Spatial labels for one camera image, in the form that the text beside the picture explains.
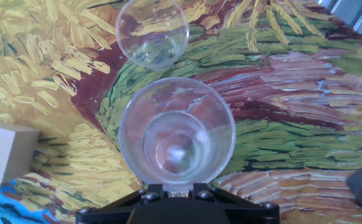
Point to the clear plastic cup with water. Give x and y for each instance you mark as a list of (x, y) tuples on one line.
[(176, 140)]

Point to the empty clear plastic cup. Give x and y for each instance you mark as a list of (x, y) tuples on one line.
[(153, 34)]

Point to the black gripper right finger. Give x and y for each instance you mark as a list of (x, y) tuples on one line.
[(246, 211)]

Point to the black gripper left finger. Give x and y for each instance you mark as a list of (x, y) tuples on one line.
[(112, 210)]

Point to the Van Gogh painting print cloth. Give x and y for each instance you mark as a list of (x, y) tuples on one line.
[(293, 124)]

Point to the light wooden cube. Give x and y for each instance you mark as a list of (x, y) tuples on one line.
[(7, 152)]

